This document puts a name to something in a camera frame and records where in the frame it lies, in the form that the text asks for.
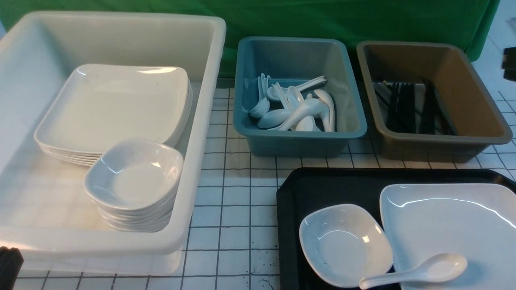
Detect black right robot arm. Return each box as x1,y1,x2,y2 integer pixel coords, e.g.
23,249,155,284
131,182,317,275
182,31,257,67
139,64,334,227
501,47,516,82

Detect white spoon in bin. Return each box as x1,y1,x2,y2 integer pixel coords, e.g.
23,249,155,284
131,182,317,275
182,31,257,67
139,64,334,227
266,76,327,102
249,73,270,119
276,99,325,131
314,89,335,132

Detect white small bowl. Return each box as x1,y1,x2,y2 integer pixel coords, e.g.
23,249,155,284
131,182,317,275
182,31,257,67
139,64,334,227
299,204,394,288

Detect large white plastic tub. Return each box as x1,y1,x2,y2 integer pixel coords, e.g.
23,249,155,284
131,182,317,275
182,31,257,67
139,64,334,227
1,11,226,276

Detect green backdrop cloth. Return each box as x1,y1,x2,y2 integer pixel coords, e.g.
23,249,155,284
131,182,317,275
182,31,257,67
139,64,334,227
1,0,499,78

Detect brown plastic bin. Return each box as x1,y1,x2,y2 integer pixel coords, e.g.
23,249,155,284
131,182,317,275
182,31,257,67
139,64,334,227
356,41,513,163

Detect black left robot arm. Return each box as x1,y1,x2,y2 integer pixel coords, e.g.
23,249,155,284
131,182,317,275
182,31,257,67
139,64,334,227
0,246,24,290

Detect stack of white bowls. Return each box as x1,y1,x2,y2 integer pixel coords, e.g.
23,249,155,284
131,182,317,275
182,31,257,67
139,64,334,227
83,138,184,232

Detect black chopsticks in bin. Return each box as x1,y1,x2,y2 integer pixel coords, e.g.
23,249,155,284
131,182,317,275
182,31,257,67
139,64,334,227
373,79,458,136

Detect white ceramic soup spoon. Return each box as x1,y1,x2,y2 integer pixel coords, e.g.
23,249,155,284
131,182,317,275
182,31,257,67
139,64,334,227
359,252,468,290

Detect stack of white square plates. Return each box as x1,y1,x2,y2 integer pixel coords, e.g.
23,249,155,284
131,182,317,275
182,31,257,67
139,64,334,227
34,64,193,167

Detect black serving tray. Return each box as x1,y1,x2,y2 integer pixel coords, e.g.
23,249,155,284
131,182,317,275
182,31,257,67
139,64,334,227
276,168,515,290

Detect white square rice plate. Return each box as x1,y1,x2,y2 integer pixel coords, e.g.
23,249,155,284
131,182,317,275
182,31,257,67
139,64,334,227
379,183,516,290

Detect blue plastic bin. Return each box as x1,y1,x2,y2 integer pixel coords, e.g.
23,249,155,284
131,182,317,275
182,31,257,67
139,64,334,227
233,36,368,157

